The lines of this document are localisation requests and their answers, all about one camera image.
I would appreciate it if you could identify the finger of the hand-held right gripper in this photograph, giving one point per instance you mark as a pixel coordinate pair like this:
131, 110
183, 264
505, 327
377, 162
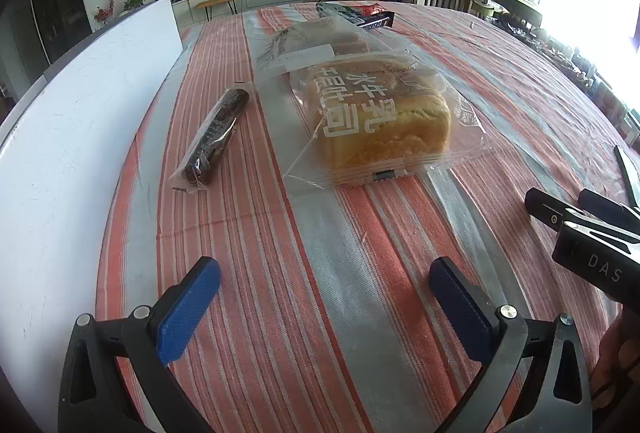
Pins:
607, 205
550, 209

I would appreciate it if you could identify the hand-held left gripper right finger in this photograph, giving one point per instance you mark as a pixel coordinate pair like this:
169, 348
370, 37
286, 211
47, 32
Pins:
460, 313

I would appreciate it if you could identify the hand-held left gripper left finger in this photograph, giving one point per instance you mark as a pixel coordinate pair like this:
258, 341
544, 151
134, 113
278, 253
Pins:
189, 313

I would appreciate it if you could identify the chocolate cookie roll pack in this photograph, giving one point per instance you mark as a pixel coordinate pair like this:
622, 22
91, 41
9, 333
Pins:
215, 133

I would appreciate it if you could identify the bread loaf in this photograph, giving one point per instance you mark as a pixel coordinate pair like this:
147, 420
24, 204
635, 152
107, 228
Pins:
380, 123

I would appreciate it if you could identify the brown candy bar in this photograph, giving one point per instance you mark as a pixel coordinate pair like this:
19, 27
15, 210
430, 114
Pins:
375, 19

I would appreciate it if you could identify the red snack packet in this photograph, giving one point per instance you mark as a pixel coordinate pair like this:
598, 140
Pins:
374, 7

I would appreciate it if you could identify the sliced toast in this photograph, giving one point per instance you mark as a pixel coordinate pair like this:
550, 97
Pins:
325, 40

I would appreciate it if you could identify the grey snack packet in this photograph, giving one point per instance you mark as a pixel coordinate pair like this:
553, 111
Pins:
335, 8

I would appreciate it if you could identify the person's right hand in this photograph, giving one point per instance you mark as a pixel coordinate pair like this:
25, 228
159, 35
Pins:
620, 363

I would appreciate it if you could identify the striped tablecloth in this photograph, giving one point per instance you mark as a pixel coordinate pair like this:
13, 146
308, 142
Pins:
320, 263

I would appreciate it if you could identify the row of jars and boxes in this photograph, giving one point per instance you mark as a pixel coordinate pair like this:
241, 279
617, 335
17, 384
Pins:
575, 58

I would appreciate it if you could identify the white board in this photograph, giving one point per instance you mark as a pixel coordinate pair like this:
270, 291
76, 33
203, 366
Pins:
75, 138

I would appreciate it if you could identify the red flower arrangement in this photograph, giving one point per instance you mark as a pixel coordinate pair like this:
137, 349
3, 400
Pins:
104, 13

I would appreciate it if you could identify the wooden bench with hairpin legs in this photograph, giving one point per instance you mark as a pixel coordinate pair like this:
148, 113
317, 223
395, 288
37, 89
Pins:
220, 2

